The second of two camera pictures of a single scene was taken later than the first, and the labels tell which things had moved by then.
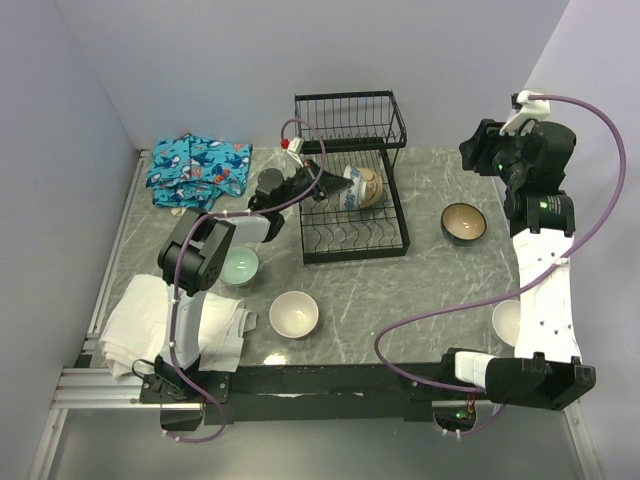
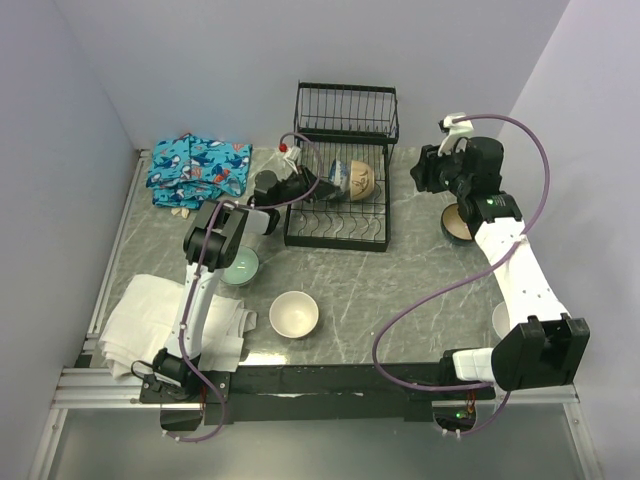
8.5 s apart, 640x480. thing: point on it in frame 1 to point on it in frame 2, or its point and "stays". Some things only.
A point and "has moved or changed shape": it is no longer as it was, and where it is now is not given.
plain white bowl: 506,319 stays
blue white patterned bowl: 354,197 has moved or changed shape
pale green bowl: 240,266 stays
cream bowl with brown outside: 370,187 has moved or changed shape
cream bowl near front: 294,314 stays
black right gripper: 486,138 to 424,172
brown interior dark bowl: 463,223 stays
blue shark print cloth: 194,172 stays
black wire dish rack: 346,139 has moved or changed shape
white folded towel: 135,330 stays
